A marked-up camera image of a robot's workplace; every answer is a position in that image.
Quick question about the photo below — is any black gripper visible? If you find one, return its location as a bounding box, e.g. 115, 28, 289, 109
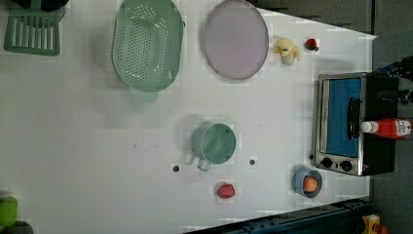
377, 56, 413, 105

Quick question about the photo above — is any red plush ketchup bottle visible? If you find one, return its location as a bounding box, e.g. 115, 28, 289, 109
360, 118, 412, 139

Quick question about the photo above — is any black toaster oven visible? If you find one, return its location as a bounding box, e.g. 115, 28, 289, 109
313, 72, 399, 176

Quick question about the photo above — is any small red strawberry toy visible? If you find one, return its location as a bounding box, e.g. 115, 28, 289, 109
305, 38, 319, 52

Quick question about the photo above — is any yellow plush banana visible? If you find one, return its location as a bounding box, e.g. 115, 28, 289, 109
272, 38, 301, 66

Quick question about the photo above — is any orange ball in bowl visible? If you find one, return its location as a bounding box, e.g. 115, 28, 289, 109
303, 176, 318, 192

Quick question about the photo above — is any blue small bowl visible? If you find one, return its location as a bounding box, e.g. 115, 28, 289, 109
292, 167, 322, 198

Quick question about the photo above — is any lavender oval plate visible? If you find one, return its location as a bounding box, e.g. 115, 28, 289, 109
203, 0, 269, 80

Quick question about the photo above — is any green measuring cup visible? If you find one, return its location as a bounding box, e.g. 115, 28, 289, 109
191, 122, 237, 172

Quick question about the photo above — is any red tomato toy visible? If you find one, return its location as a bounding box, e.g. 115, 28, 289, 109
217, 184, 236, 199

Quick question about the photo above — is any green perforated colander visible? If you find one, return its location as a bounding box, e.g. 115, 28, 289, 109
111, 0, 185, 102

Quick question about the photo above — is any green slotted rack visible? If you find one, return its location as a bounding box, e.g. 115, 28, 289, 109
4, 0, 60, 57

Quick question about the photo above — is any bright green object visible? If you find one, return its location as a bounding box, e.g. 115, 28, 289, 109
0, 196, 18, 227

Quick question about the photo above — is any blue metal frame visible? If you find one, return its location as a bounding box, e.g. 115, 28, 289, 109
185, 199, 372, 234

